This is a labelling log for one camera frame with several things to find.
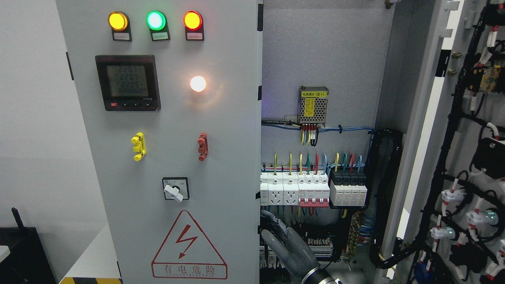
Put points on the dark grey robot hand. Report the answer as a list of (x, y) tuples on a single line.
[(289, 247)]

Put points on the grey cabinet door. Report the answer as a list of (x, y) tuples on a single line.
[(227, 52), (445, 221)]

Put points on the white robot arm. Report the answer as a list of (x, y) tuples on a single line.
[(319, 276)]

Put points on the white socket breaker row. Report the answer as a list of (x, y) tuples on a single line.
[(294, 189)]

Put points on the brass ground bar right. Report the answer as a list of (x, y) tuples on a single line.
[(353, 239)]

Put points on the black white surge protector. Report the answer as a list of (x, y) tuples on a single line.
[(348, 190)]

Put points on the red electric warning sticker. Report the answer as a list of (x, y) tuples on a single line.
[(187, 252)]

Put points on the metal mesh power supply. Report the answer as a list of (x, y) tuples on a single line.
[(313, 104)]

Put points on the white glowing indicator light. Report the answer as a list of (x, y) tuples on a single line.
[(198, 83)]

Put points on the black digital power meter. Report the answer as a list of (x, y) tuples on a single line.
[(128, 82)]

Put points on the red indicator light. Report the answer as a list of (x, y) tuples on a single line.
[(193, 20)]

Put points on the green indicator light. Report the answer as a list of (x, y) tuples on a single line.
[(156, 21)]

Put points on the black box at left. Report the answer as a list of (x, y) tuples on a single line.
[(26, 262)]

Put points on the yellow indicator light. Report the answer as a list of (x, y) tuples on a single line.
[(118, 21)]

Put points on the white rotary selector switch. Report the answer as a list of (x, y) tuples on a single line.
[(175, 189)]

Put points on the red terminal post block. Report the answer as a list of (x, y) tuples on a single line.
[(203, 148)]

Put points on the yellow terminal post block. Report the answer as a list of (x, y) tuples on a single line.
[(139, 146)]

